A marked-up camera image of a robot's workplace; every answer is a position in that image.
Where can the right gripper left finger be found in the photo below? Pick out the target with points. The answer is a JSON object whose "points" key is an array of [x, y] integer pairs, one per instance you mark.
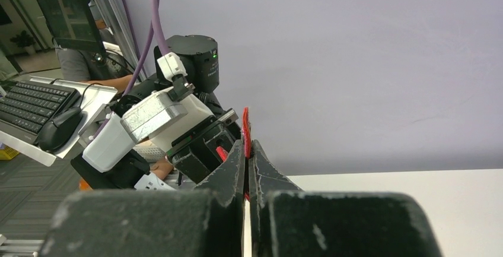
{"points": [[205, 221]]}

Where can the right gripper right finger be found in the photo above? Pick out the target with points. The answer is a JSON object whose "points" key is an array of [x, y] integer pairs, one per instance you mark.
{"points": [[288, 221]]}

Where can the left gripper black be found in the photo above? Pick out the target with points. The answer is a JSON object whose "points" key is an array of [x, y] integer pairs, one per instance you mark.
{"points": [[195, 154]]}

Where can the red leather card holder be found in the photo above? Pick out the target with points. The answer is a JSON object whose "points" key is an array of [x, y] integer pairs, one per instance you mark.
{"points": [[245, 137]]}

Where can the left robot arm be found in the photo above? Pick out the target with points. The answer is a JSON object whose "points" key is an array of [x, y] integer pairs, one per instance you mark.
{"points": [[190, 65]]}

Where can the black computer mouse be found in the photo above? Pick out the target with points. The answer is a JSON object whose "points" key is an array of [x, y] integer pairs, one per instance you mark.
{"points": [[56, 133]]}

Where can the person in grey shirt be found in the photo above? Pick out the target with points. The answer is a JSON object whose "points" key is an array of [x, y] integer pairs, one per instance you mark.
{"points": [[82, 66]]}

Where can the black keyboard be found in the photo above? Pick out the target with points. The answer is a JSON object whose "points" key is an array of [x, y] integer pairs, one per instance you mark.
{"points": [[28, 106]]}

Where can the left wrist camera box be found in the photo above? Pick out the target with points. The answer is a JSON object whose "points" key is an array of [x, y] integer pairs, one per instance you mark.
{"points": [[157, 117]]}

